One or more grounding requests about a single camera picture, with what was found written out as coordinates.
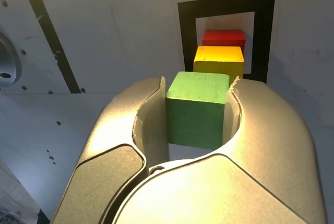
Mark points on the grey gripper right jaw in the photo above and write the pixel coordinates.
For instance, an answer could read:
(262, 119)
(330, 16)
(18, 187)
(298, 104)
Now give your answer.
(235, 187)

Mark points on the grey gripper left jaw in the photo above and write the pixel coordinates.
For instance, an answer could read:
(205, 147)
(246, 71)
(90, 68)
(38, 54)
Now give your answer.
(112, 130)

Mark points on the green cube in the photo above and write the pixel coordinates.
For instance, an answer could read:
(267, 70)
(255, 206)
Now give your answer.
(195, 114)

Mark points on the yellow cube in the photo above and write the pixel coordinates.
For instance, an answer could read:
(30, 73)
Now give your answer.
(219, 60)

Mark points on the red cube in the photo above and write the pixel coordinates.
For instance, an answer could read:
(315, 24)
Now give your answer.
(224, 38)

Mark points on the black tape square outline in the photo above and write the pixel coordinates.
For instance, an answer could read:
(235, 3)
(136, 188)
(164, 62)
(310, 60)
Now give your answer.
(186, 38)

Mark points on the black tape strip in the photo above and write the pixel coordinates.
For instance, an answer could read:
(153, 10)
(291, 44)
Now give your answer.
(52, 38)

